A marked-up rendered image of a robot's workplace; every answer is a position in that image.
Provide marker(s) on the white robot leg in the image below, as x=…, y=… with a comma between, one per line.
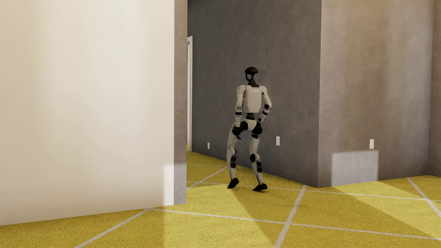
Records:
x=233, y=151
x=255, y=155

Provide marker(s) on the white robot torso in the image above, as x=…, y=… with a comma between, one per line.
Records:
x=253, y=100

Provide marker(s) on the white right robot leg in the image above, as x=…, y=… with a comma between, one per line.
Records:
x=233, y=151

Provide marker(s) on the white door frame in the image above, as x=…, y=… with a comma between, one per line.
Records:
x=189, y=93

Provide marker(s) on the white left robot leg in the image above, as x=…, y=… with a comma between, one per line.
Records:
x=255, y=155

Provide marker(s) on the black robot head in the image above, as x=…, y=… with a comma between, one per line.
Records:
x=251, y=72

